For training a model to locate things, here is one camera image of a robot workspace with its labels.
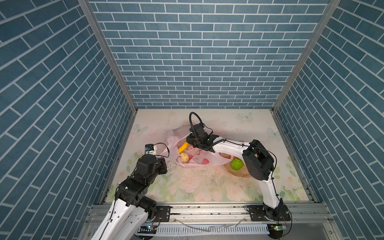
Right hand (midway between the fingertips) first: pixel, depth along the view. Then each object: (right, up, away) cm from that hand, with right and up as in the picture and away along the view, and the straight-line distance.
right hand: (185, 136), depth 93 cm
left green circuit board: (-16, -43, -21) cm, 51 cm away
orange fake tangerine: (+24, -5, -33) cm, 41 cm away
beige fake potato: (0, -12, -6) cm, 13 cm away
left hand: (-8, -9, -18) cm, 22 cm away
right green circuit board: (+47, -42, -22) cm, 67 cm away
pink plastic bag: (+8, -12, -3) cm, 14 cm away
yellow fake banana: (-1, -6, -5) cm, 8 cm away
